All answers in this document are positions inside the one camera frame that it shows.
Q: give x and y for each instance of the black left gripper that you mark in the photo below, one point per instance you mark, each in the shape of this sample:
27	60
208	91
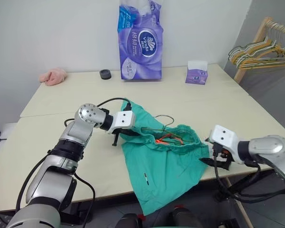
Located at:
123	131

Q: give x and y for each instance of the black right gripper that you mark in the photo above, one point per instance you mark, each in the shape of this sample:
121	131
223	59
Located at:
222	156

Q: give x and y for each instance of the green shorts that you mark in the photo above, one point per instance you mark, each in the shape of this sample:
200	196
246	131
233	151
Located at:
161	166

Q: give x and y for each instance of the wooden table leg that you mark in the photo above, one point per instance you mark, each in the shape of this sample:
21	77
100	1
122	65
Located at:
242	211

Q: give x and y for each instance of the dark rounded shape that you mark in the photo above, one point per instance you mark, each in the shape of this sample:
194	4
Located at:
128	221
185	217

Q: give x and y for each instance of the black tape roll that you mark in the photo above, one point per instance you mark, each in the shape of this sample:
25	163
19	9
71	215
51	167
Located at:
105	74

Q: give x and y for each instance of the small purple tissue pack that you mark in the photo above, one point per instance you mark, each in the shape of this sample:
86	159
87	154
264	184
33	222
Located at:
196	74

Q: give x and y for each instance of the purple toilet paper pack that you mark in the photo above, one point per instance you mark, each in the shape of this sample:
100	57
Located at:
140	47

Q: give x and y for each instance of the pink cloth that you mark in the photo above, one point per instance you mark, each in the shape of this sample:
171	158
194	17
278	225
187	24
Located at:
53	76

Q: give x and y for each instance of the white side table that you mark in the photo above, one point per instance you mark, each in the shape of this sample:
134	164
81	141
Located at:
7	128

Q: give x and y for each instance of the wooden clothes rack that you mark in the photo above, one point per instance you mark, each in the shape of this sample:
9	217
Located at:
256	38

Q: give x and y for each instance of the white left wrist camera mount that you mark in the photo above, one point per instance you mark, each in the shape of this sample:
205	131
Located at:
123	120

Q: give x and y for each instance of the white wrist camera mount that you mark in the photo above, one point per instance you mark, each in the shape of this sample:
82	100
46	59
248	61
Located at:
223	137
123	120

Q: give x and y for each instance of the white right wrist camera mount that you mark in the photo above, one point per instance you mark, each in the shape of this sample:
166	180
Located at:
223	137

